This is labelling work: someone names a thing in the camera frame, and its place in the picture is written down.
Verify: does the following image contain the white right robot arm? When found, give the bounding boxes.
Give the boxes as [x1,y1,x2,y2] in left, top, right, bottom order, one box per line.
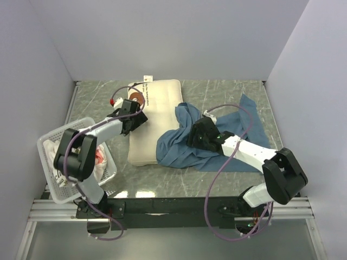
[187,117,309,216]

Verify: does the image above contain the cream bear print pillow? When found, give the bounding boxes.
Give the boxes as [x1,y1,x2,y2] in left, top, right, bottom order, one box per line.
[128,79,183,166]

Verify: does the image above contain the blue fabric pillowcase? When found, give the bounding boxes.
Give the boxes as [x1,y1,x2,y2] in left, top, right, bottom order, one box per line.
[156,94,270,172]

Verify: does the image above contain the white plastic laundry basket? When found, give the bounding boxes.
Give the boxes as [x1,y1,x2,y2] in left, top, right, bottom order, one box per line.
[37,117,122,205]

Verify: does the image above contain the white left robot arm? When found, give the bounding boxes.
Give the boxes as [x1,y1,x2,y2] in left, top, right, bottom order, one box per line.
[53,99,147,218]

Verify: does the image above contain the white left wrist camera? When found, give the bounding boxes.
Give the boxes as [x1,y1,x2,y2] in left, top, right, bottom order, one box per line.
[110,97,124,110]

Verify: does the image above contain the white printed cloth in basket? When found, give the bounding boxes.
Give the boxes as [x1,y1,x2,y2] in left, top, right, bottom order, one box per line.
[38,131,108,187]

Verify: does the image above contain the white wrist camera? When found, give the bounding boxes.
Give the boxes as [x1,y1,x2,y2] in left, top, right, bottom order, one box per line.
[110,97,124,110]
[203,110,217,124]

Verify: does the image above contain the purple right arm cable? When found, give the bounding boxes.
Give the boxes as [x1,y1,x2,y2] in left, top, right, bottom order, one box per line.
[203,104,273,241]

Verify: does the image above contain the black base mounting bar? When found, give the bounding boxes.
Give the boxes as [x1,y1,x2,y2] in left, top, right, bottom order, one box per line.
[75,197,272,235]

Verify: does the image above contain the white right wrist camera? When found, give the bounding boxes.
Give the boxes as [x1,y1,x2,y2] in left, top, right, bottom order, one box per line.
[203,110,217,124]

